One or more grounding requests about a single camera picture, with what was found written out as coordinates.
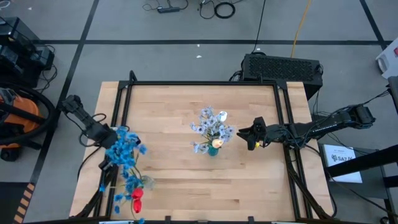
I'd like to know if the black side stand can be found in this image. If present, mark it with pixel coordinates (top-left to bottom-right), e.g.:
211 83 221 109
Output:
325 76 398 224

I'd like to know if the white box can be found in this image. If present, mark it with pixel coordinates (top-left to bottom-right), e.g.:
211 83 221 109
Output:
375 37 398 80

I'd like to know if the yellow cable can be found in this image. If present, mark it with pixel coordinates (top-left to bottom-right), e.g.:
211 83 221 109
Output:
290 0 313 58

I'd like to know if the orange vacuum cleaner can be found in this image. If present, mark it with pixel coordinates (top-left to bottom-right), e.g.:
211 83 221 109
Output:
0 86 43 162

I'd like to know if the black vacuum hose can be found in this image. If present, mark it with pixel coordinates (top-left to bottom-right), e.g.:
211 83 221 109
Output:
0 81 59 146

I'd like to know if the black power strip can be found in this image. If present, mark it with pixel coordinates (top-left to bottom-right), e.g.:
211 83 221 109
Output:
157 6 182 14

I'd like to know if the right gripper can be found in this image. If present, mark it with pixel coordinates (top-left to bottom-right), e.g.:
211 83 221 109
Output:
236 116 282 151

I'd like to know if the black computer case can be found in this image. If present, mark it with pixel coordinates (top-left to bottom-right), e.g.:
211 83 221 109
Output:
241 53 324 100

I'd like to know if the clear ribbed glass vase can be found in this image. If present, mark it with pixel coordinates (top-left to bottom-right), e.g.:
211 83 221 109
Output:
141 174 156 191

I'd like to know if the red tulip flower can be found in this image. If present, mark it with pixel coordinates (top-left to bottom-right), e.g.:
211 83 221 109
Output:
130 198 143 222
131 186 147 200

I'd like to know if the coiled black cable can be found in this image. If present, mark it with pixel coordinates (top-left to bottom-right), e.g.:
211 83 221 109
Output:
214 1 236 19

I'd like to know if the black electronics stack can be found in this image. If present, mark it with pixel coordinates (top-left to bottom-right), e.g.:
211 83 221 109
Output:
0 16 56 88

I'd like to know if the white printed booklet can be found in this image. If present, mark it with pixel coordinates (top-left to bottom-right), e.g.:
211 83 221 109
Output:
322 143 364 184

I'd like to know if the black metal table frame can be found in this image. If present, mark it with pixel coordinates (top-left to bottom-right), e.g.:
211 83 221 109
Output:
73 70 338 224

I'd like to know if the long black cable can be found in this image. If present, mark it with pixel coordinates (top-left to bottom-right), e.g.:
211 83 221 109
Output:
251 0 267 54

